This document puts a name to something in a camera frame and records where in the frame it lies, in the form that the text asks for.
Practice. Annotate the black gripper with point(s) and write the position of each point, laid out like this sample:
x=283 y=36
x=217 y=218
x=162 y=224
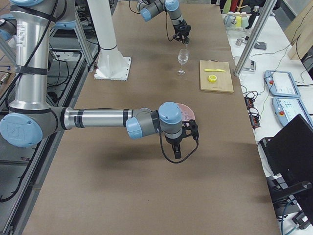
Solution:
x=172 y=142
x=181 y=29

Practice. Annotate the steel jigger measuring cup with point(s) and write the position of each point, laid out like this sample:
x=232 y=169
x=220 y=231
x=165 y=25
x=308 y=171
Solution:
x=186 y=41

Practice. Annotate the clear wine glass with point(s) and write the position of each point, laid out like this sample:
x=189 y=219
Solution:
x=183 y=57

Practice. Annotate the pink bowl of ice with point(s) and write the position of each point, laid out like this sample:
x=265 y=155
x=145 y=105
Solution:
x=186 y=112

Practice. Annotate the yellow plastic knife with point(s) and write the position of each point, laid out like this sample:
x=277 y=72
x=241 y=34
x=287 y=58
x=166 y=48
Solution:
x=216 y=70

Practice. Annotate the bamboo cutting board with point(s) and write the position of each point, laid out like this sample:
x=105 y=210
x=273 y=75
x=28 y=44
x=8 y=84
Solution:
x=224 y=79

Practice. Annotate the yellow lemon slice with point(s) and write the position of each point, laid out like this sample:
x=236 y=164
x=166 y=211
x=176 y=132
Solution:
x=212 y=78

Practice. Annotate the upper teach pendant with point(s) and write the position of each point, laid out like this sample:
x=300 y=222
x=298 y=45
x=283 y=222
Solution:
x=281 y=83

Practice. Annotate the teach pendant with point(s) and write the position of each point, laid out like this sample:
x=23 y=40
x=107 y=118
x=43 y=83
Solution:
x=286 y=108
x=281 y=83

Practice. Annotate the black laptop monitor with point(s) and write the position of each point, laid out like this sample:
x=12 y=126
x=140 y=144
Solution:
x=290 y=151

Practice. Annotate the wooden board upright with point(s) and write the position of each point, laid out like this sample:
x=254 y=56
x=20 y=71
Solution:
x=300 y=33

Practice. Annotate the lower teach pendant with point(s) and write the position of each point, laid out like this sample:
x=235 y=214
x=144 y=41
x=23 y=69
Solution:
x=286 y=108

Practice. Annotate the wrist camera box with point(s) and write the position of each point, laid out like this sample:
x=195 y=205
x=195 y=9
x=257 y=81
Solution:
x=190 y=128

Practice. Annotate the white pedestal column base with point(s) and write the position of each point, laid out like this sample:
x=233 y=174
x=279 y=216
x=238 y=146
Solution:
x=111 y=64

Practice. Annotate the aluminium frame post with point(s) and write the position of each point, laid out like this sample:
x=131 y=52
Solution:
x=268 y=7

